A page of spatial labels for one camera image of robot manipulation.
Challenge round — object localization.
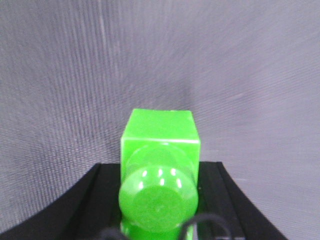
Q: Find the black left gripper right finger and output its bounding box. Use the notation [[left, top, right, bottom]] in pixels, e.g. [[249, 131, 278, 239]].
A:
[[197, 161, 286, 240]]

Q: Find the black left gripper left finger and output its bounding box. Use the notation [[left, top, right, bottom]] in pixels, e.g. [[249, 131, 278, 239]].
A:
[[0, 163, 122, 240]]

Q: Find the green plastic block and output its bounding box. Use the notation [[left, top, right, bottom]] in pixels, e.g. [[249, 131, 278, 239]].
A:
[[118, 108, 201, 240]]

